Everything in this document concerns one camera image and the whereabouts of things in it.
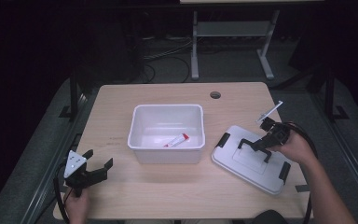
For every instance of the white ointment tube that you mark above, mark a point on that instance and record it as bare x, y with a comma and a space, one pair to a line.
177, 140

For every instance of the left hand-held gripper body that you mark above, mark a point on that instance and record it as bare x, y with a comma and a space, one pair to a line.
74, 163

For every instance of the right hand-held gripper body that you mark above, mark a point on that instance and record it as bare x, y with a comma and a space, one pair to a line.
278, 132

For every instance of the white metal desk frame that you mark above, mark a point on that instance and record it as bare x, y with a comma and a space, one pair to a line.
230, 29

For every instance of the person's right hand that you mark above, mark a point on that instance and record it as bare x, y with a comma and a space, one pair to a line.
298, 149

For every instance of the white plastic storage box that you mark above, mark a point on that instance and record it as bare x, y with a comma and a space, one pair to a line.
167, 124

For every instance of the person's left hand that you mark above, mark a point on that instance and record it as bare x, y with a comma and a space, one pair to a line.
77, 207

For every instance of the dark rounded object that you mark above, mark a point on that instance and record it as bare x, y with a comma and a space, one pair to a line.
268, 217

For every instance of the black metal stand post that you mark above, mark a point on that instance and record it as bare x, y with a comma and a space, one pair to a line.
73, 96
330, 96

